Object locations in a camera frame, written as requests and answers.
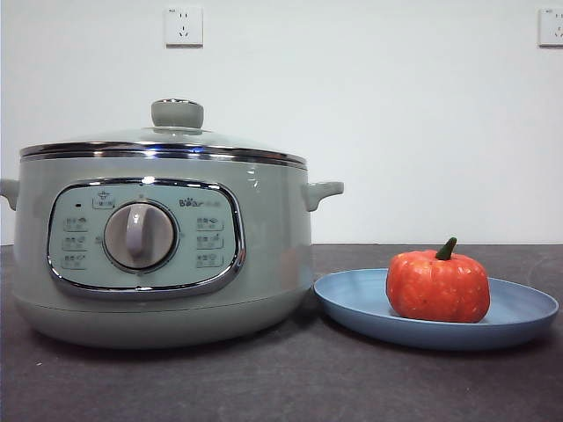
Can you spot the blue round plate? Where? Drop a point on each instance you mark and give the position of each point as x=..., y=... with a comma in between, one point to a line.
x=352, y=303

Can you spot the white wall socket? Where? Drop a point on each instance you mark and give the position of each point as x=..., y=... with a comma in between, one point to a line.
x=552, y=27
x=184, y=26

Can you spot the orange pumpkin with green stem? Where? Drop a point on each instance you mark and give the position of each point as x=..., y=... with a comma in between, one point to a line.
x=435, y=285

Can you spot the glass lid with green knob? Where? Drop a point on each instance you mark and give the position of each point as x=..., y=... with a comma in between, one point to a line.
x=177, y=114

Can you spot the pale green electric steamer pot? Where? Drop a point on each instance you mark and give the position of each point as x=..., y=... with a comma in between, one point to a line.
x=272, y=246

